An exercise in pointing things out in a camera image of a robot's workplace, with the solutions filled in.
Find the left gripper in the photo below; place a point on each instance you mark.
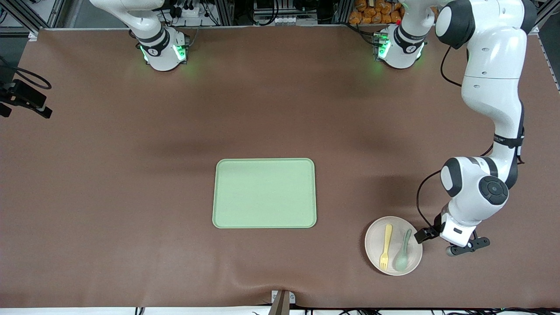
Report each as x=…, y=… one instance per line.
x=425, y=235

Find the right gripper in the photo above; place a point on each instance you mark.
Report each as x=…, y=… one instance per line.
x=22, y=98

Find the pale green plastic spoon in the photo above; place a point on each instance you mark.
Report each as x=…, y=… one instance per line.
x=401, y=258

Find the yellow plastic fork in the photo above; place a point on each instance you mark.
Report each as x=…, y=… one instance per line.
x=387, y=236

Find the round beige plate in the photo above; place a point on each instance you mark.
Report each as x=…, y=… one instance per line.
x=376, y=245

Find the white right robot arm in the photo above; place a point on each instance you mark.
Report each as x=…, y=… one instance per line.
x=162, y=52

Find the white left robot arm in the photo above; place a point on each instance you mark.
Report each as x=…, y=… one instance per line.
x=494, y=65

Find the brown table cover mat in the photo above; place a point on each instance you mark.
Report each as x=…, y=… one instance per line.
x=131, y=175

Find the light green rectangular tray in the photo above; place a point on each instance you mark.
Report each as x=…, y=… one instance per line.
x=264, y=192

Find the white power strip with plugs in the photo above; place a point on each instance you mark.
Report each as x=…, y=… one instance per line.
x=188, y=11

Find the bag of orange snacks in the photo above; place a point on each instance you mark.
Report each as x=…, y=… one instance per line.
x=376, y=13

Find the white socket strip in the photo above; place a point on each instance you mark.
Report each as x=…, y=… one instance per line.
x=271, y=19

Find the aluminium frame post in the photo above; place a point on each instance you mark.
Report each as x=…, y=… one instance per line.
x=24, y=17
x=547, y=11
x=341, y=11
x=223, y=11

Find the metal clamp bracket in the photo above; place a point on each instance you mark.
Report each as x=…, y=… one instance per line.
x=282, y=302

